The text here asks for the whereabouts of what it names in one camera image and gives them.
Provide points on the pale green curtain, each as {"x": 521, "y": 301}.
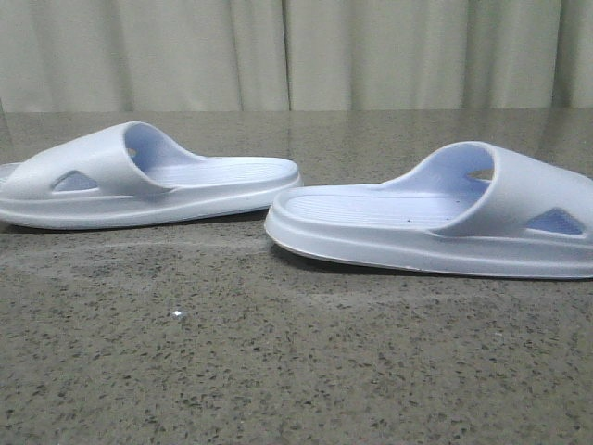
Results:
{"x": 294, "y": 55}

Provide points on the light blue left-side slipper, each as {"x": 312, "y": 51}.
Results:
{"x": 133, "y": 174}

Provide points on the light blue right-side slipper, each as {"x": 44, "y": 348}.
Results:
{"x": 469, "y": 208}

